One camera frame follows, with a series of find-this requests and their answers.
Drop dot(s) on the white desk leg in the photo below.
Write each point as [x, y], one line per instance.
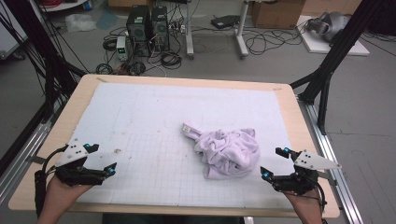
[189, 31]
[241, 34]

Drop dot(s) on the black metal frame stand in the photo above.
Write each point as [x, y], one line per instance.
[342, 40]
[34, 34]

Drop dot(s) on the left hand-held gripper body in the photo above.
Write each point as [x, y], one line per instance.
[73, 154]

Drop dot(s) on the flat black device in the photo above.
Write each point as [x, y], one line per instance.
[224, 21]

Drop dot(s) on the white foam grid mat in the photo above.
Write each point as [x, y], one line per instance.
[140, 109]

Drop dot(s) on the low cardboard box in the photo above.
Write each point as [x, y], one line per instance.
[127, 3]

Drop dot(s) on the large cardboard box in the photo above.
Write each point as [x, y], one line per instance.
[277, 14]

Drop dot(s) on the aluminium rail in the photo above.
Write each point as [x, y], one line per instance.
[342, 196]
[21, 155]

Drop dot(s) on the black tape piece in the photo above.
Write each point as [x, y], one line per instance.
[38, 160]
[328, 176]

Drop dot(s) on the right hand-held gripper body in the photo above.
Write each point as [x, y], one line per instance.
[311, 161]

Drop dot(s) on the white floor board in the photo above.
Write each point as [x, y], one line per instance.
[317, 46]

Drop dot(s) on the lavender t-shirt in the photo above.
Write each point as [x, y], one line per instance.
[227, 155]

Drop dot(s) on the person's left hand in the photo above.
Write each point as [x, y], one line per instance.
[60, 199]

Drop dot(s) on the white cabinet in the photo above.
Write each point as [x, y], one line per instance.
[9, 37]

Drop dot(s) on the person's dark clothing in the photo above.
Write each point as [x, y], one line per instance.
[171, 219]

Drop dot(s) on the clear plastic bag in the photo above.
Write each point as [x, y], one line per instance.
[80, 22]

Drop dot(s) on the wide black computer tower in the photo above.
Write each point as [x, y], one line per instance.
[138, 31]

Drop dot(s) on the person's right hand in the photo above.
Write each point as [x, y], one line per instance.
[306, 205]

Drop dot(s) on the narrow black computer tower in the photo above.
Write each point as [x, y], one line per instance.
[160, 29]

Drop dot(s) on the grey headset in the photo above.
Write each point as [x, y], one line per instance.
[330, 25]

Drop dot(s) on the white bench power supply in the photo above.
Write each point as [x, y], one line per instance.
[122, 48]

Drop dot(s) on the white round table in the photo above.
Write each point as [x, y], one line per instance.
[62, 5]

